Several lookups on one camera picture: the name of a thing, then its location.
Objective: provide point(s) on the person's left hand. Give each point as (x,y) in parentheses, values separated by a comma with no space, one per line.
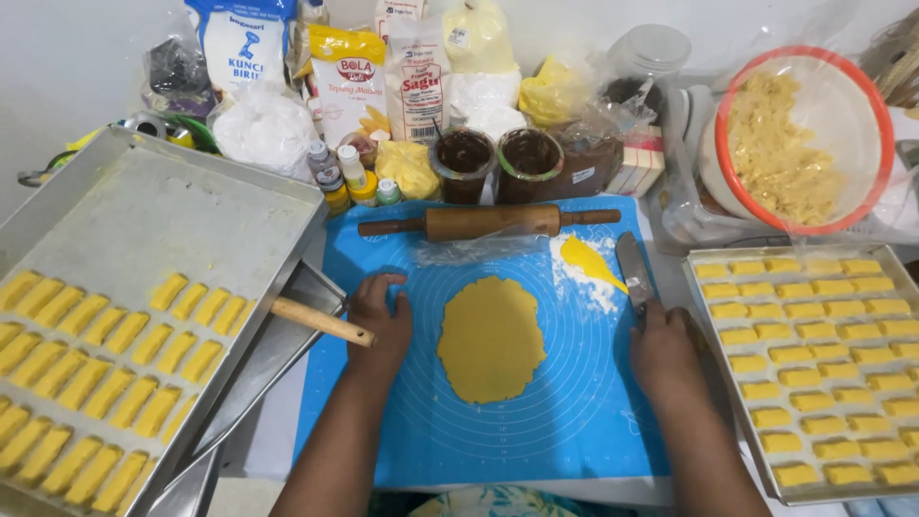
(377,323)

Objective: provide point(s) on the person's right hand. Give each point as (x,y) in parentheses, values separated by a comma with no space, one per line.
(668,355)

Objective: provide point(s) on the person's right fingers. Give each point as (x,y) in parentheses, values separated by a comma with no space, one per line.
(657,314)

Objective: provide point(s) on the metal blade knife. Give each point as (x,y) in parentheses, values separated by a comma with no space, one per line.
(633,269)

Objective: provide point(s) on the white flour patch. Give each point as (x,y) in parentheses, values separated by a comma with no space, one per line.
(578,287)

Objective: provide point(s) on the yellow plastic scraper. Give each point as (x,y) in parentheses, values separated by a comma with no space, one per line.
(585,260)

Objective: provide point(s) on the large clear plastic bag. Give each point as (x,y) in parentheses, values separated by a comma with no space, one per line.
(689,208)

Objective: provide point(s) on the blue silicone baking mat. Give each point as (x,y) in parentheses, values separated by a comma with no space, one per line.
(574,402)

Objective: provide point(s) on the small aluminium baking tray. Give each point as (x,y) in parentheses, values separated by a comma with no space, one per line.
(768,370)

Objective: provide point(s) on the white and pink box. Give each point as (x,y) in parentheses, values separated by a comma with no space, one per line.
(639,165)

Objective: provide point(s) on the brown chocolate in plastic bag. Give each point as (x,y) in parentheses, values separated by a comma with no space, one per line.
(589,166)

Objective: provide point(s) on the flat yellow rolled dough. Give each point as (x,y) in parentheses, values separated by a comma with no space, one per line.
(492,341)

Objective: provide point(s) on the rows of short dough pieces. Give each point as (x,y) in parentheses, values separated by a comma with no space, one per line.
(825,373)

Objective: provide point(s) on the wooden rolling pin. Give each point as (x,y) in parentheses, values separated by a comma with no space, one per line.
(488,221)

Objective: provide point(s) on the clear plastic sheet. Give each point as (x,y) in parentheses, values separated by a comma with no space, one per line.
(474,249)

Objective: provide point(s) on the green-rimmed chocolate spread tub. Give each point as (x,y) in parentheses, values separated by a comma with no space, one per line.
(530,161)

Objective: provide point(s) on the crumbly yellow dough heap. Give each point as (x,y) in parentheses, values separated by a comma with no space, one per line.
(772,151)

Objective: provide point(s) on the clear-rimmed chocolate spread tub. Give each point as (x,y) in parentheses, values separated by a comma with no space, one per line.
(463,161)

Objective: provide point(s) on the person's patterned clothing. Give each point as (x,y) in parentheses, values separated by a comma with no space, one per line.
(495,502)

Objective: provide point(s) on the yellow butter in plastic bag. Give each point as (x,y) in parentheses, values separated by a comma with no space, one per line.
(549,90)

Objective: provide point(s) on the clear plastic jar with lid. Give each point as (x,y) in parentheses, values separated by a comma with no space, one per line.
(646,64)

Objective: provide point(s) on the knotted white powder bag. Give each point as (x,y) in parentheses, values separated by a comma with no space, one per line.
(488,97)

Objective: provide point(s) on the orange-rimmed white bowl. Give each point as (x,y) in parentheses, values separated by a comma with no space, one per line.
(854,108)

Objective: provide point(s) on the yellow crumpled plastic bag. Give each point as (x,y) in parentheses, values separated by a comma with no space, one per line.
(406,166)

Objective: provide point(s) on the green small bottle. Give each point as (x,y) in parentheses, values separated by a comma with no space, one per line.
(388,192)

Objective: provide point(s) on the white and red flour packet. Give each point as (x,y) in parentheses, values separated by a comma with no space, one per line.
(420,86)

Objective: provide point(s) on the pale yellow powder bag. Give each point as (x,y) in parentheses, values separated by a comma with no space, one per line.
(477,36)

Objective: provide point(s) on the white-capped small bottle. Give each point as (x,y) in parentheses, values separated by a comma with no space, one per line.
(351,166)

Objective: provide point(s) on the grey-capped dark small bottle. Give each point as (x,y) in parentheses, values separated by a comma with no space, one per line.
(323,164)

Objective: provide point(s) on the yellow and white starch packet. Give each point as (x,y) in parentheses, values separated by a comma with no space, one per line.
(348,79)

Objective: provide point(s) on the clear bag of white powder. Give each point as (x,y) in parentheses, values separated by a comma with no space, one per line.
(262,129)

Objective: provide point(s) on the blue and white flour bag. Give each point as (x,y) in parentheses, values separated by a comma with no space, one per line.
(240,43)

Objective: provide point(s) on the green plastic utensils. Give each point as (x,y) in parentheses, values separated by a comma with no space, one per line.
(194,133)

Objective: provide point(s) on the large aluminium baking tray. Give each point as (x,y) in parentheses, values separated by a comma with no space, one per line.
(165,222)

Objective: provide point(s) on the shiny metal can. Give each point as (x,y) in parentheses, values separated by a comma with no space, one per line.
(147,126)

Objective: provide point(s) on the rows of long dough sticks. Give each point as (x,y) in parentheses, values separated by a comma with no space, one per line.
(93,373)

